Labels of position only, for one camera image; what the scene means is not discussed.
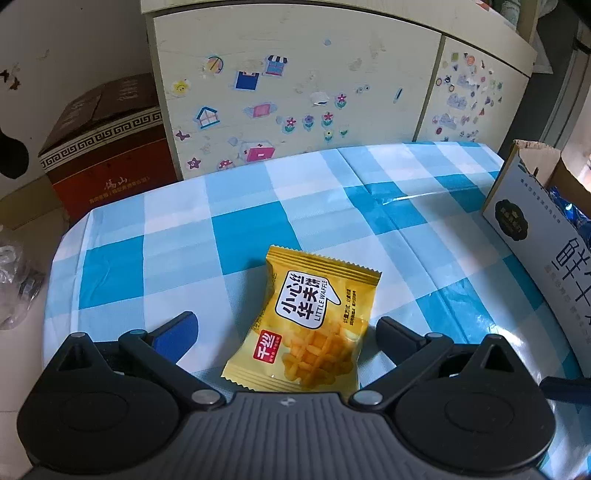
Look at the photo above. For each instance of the black vase wall sticker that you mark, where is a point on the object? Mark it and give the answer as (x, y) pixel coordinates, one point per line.
(11, 157)

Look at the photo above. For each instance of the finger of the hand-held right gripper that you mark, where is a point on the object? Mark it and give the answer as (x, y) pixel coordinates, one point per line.
(565, 388)

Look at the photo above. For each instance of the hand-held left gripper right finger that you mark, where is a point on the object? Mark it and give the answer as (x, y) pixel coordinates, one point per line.
(395, 340)

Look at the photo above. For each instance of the brown red cardboard carton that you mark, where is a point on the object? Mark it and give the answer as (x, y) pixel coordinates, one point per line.
(106, 175)

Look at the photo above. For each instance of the clear plastic bag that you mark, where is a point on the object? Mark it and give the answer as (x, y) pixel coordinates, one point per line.
(14, 277)

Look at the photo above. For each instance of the cream cabinet with stickers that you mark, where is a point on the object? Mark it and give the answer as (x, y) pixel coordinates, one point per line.
(323, 60)

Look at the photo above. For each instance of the white printed cardboard box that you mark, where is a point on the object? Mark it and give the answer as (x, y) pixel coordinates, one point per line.
(531, 221)

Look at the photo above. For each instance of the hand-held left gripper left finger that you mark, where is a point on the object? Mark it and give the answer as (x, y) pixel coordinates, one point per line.
(178, 339)

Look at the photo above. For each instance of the blue white checkered tablecloth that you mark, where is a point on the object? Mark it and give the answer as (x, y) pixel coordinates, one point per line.
(231, 230)

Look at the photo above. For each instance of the yellow waffle snack packet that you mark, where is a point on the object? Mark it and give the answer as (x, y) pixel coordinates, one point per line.
(304, 314)

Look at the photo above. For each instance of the blue foil snack packet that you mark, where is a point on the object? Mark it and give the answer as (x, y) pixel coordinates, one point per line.
(570, 207)

